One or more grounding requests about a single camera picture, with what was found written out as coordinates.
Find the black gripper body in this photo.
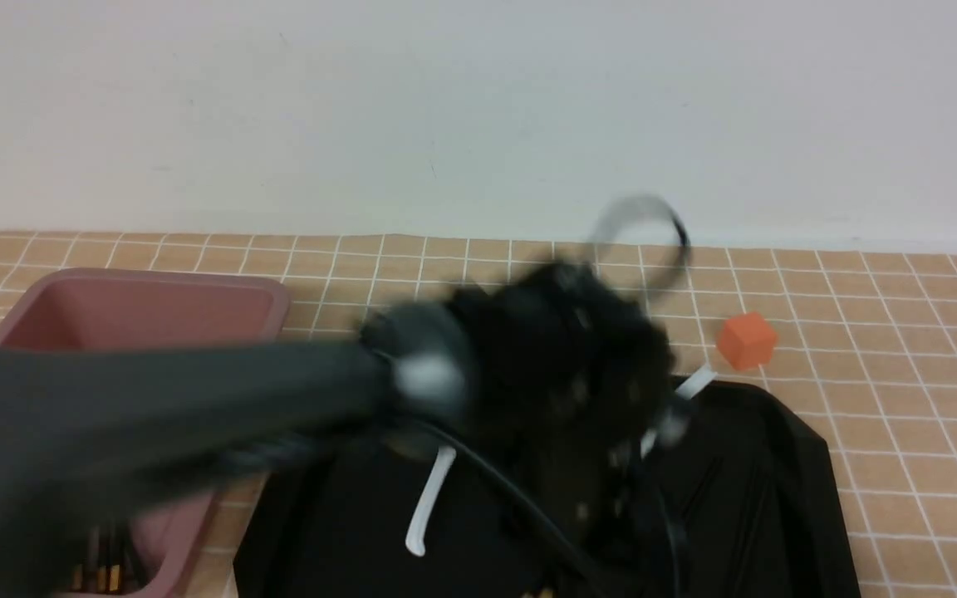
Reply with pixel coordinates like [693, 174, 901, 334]
[447, 262, 676, 532]

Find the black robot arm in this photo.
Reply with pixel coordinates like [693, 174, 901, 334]
[0, 261, 689, 597]

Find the white ceramic spoon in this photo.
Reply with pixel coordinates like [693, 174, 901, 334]
[639, 365, 715, 459]
[404, 446, 456, 559]

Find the orange cube block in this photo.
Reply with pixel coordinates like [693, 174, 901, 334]
[715, 311, 779, 371]

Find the black tray mat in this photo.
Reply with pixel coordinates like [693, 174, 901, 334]
[234, 382, 861, 597]

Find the pink plastic bin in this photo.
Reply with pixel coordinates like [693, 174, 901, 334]
[0, 268, 290, 597]

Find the black cable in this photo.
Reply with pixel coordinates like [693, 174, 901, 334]
[412, 195, 691, 598]

